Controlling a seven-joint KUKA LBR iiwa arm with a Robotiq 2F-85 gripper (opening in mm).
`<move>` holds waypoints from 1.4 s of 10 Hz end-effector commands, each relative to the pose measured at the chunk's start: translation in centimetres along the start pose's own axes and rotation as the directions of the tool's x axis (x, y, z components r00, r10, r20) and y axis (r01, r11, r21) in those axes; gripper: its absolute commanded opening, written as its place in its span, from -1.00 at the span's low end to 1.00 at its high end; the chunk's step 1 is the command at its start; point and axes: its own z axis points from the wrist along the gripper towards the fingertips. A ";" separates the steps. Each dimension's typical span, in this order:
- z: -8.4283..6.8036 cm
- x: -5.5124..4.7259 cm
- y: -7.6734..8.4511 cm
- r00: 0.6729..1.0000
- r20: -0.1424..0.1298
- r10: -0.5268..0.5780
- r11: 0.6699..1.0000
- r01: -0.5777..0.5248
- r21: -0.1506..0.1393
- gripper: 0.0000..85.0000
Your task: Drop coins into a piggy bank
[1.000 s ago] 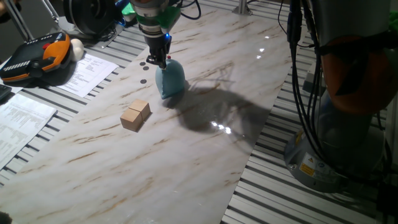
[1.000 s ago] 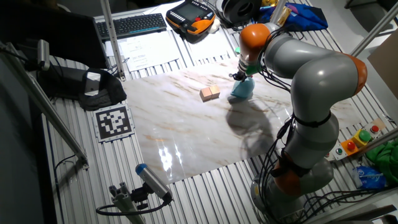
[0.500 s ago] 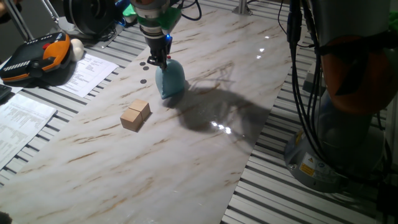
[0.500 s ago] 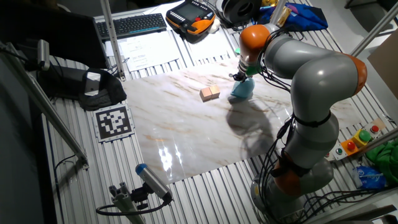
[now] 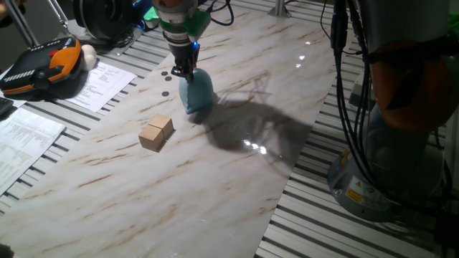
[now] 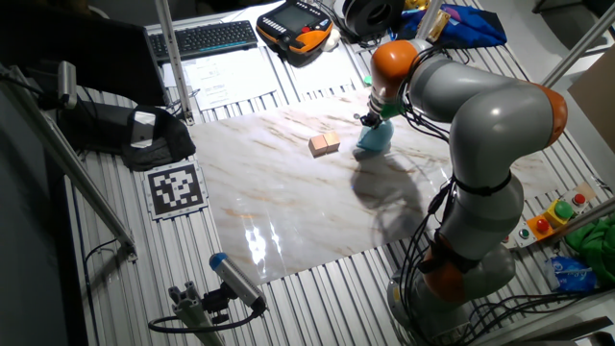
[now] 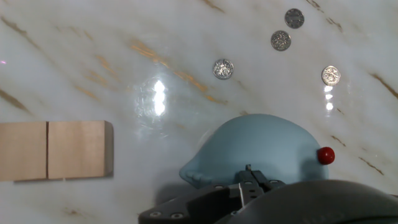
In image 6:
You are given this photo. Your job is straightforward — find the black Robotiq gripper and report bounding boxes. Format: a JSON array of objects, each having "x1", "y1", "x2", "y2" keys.
[{"x1": 353, "y1": 110, "x2": 386, "y2": 130}]

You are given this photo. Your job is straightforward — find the wooden coin holder block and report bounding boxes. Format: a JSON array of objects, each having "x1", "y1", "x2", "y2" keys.
[{"x1": 307, "y1": 130, "x2": 342, "y2": 159}]

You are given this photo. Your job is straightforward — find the white printed paper sheet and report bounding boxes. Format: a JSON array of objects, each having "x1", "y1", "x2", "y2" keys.
[
  {"x1": 287, "y1": 45, "x2": 359, "y2": 95},
  {"x1": 184, "y1": 47, "x2": 280, "y2": 111}
]

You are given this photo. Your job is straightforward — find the white round object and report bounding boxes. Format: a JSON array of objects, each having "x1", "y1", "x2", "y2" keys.
[{"x1": 320, "y1": 27, "x2": 342, "y2": 53}]

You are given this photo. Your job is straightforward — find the black filament spool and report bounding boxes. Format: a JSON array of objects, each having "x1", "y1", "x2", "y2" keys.
[{"x1": 341, "y1": 0, "x2": 407, "y2": 42}]

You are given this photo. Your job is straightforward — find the marble pattern table mat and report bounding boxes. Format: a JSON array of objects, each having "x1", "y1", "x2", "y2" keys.
[{"x1": 188, "y1": 88, "x2": 561, "y2": 285}]

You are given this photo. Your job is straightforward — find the gold coloured box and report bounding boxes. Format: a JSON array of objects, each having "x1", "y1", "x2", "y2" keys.
[{"x1": 425, "y1": 8, "x2": 452, "y2": 43}]

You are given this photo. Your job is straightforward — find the black orange teach pendant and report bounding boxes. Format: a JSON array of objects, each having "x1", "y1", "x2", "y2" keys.
[{"x1": 255, "y1": 0, "x2": 334, "y2": 67}]

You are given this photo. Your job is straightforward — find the blue cloth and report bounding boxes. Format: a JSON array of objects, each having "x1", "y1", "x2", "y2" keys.
[{"x1": 396, "y1": 3, "x2": 508, "y2": 49}]

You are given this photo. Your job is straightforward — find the black computer keyboard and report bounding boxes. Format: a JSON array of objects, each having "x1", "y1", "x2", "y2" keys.
[{"x1": 147, "y1": 19, "x2": 259, "y2": 62}]

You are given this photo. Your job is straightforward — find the white control box small buttons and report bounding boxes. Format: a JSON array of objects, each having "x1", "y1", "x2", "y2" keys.
[{"x1": 499, "y1": 224, "x2": 533, "y2": 251}]

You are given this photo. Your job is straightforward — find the orange box red button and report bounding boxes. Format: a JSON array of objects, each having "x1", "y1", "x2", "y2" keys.
[{"x1": 528, "y1": 214, "x2": 556, "y2": 241}]

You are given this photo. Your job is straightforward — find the black fabric bag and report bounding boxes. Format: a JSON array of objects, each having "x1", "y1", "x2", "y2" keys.
[{"x1": 119, "y1": 105, "x2": 197, "y2": 173}]

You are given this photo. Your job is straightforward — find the black white fiducial marker board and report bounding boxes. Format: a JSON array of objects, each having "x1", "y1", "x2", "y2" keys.
[{"x1": 142, "y1": 160, "x2": 209, "y2": 221}]

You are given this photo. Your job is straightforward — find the yellow box green button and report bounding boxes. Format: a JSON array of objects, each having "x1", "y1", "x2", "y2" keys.
[{"x1": 544, "y1": 199, "x2": 576, "y2": 230}]

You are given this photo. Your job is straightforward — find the long aluminium profile strut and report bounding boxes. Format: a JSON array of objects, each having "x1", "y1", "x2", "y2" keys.
[
  {"x1": 0, "y1": 64, "x2": 139, "y2": 263},
  {"x1": 547, "y1": 197, "x2": 615, "y2": 239},
  {"x1": 541, "y1": 2, "x2": 615, "y2": 88}
]

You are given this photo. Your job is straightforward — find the grey box red button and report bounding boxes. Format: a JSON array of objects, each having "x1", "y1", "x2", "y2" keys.
[{"x1": 564, "y1": 189, "x2": 590, "y2": 212}]

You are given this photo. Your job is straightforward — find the brown cardboard box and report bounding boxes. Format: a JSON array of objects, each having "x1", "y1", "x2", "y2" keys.
[{"x1": 567, "y1": 57, "x2": 615, "y2": 155}]

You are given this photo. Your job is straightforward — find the silver grey flat device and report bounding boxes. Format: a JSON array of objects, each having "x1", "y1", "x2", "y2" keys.
[{"x1": 130, "y1": 110, "x2": 158, "y2": 149}]

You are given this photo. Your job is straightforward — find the blue plastic bag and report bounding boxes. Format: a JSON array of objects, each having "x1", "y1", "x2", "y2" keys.
[{"x1": 544, "y1": 255, "x2": 600, "y2": 294}]

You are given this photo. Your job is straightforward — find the green cloth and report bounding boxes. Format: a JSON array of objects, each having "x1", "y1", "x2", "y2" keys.
[{"x1": 564, "y1": 215, "x2": 615, "y2": 289}]

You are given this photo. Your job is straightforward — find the black case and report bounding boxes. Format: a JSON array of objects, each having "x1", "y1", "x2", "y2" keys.
[{"x1": 57, "y1": 99, "x2": 135, "y2": 156}]

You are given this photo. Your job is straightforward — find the black laptop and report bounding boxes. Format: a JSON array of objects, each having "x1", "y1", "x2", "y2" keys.
[{"x1": 0, "y1": 9, "x2": 169, "y2": 108}]

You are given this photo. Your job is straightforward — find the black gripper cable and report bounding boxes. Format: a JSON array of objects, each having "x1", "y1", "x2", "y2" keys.
[{"x1": 401, "y1": 45, "x2": 453, "y2": 143}]

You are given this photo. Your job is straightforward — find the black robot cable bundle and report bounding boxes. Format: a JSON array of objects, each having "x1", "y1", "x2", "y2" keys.
[{"x1": 401, "y1": 175, "x2": 457, "y2": 346}]

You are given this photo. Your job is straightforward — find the slim aluminium post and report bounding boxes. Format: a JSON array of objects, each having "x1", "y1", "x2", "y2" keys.
[{"x1": 415, "y1": 0, "x2": 446, "y2": 40}]

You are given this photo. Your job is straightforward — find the black cable strap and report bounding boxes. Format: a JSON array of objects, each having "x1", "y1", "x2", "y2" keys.
[
  {"x1": 417, "y1": 235, "x2": 481, "y2": 275},
  {"x1": 452, "y1": 171, "x2": 514, "y2": 197}
]

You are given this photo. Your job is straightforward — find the aluminium profile post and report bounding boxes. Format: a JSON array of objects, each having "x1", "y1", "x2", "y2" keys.
[{"x1": 154, "y1": 0, "x2": 195, "y2": 126}]

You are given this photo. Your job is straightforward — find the silver camera with blue cap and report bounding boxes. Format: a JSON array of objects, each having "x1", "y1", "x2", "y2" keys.
[{"x1": 209, "y1": 252, "x2": 268, "y2": 313}]

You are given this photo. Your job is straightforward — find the black camera clamp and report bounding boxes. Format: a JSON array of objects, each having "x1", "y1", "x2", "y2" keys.
[{"x1": 201, "y1": 284, "x2": 233, "y2": 325}]

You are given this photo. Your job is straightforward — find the short aluminium profile bracket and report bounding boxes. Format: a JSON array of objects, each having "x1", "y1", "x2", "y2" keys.
[{"x1": 167, "y1": 281, "x2": 227, "y2": 346}]

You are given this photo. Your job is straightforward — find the black camera cable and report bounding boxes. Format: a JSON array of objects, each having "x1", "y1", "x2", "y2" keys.
[{"x1": 147, "y1": 307, "x2": 265, "y2": 334}]

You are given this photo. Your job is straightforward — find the silver grey camera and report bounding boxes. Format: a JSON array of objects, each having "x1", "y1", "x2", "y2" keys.
[{"x1": 57, "y1": 60, "x2": 79, "y2": 111}]

